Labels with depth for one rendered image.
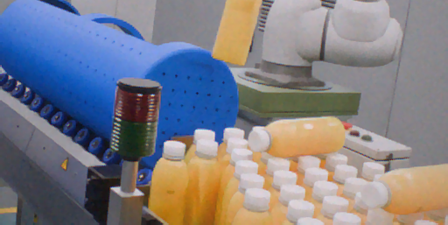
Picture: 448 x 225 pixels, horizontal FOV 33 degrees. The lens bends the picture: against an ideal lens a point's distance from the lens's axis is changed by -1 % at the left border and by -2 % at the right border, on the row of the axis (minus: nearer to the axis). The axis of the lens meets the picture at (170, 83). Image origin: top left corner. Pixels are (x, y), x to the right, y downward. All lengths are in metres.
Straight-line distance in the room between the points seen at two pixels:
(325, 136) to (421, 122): 2.00
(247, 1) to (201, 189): 0.37
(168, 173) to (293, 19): 0.97
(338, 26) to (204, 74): 0.67
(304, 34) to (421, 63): 1.17
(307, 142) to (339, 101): 0.87
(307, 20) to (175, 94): 0.72
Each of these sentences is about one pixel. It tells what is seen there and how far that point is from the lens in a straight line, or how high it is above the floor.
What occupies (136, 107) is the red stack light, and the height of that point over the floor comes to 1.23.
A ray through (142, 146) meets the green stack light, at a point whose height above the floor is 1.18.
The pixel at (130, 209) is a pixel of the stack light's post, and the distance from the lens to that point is 1.08.
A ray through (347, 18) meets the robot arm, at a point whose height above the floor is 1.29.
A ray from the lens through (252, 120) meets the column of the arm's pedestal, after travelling 2.18.
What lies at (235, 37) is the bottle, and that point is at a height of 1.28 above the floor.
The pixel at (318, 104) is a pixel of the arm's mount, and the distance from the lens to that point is 2.18.
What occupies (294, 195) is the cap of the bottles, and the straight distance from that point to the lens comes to 1.20.
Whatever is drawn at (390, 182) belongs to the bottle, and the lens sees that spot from 1.14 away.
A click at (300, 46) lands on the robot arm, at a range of 2.20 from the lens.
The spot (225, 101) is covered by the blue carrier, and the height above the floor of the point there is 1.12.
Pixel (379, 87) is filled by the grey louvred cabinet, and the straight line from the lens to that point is 3.25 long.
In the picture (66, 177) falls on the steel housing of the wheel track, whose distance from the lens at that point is 1.84.
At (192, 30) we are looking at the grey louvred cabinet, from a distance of 4.49.
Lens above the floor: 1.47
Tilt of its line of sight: 12 degrees down
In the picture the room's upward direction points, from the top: 7 degrees clockwise
